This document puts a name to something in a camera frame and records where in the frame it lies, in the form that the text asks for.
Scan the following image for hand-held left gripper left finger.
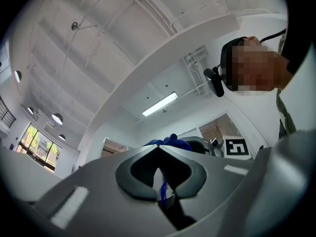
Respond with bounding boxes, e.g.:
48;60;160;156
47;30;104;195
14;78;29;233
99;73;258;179
34;144;177;237

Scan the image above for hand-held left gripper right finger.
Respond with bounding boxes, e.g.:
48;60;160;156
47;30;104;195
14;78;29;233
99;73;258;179
158;144;255;231

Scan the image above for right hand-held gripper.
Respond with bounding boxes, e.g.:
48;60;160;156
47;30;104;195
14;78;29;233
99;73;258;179
179;136;254;160

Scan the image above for blue cloth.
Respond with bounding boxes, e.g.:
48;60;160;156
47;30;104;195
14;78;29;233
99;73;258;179
143;133;193;204

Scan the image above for doorway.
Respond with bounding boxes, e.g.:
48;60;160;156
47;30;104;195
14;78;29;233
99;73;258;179
101;137;129;158

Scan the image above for long fluorescent ceiling light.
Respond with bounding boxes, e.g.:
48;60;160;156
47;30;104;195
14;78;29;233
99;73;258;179
142;91;179;117

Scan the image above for person's torso in white shirt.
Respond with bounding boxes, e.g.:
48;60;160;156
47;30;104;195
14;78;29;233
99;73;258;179
226;43;316;162

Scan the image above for white ceiling pipes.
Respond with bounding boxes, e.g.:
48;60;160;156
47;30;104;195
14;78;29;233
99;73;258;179
182;45;214;98

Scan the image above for large window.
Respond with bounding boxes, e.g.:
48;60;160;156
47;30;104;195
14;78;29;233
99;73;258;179
15;122;63;169

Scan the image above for olive vest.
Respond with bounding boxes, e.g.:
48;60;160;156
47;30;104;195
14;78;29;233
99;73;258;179
276;32;297;139

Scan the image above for person's head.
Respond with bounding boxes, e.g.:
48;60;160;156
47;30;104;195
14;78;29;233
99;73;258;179
221;35;294;92

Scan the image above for black metal railing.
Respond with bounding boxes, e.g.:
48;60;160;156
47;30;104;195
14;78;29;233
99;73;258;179
0;95;17;128

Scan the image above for black cylindrical webcam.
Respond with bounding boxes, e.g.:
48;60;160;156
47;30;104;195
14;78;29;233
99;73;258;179
203;67;225;98

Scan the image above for black cable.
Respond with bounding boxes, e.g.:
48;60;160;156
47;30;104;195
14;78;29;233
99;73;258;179
259;28;287;43

